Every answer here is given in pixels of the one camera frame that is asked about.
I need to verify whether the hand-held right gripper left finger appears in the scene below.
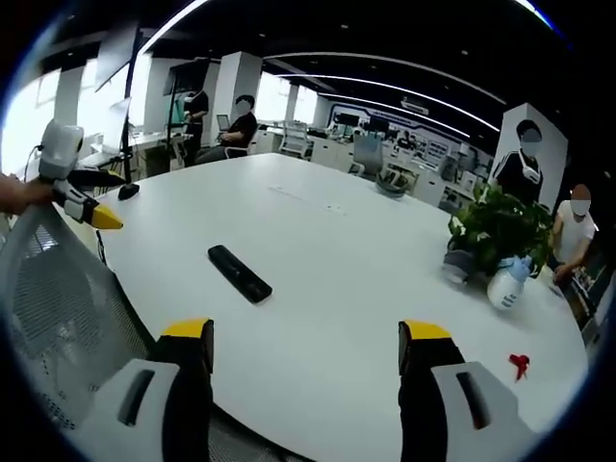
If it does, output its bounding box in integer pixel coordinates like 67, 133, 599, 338
76, 317, 216, 462

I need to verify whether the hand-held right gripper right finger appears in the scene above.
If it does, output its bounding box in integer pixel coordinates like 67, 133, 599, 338
397, 319, 543, 462

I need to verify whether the black remote control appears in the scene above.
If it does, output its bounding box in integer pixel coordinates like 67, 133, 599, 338
207, 244, 273, 304

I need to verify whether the person's left hand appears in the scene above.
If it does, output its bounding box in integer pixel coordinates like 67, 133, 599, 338
0, 172, 58, 216

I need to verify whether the small red object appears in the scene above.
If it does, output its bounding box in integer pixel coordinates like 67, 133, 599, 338
509, 353, 531, 382

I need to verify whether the black stand pole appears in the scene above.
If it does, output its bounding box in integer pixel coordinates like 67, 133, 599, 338
120, 28, 143, 187

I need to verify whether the grey mesh office chair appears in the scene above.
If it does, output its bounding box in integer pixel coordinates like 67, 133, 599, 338
0, 204, 160, 437

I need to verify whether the white blue spray bottle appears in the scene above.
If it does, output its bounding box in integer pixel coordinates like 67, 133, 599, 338
486, 254, 534, 311

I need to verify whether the green potted plant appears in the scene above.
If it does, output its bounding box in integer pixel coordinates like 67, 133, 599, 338
442, 180, 554, 285

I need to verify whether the white office chair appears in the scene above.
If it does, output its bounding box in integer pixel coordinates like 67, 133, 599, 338
346, 132, 386, 180
279, 119, 314, 160

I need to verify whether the dark bowl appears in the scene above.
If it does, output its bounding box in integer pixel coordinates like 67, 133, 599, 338
374, 171, 410, 197

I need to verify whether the wall poster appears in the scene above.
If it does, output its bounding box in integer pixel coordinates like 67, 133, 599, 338
488, 101, 569, 213

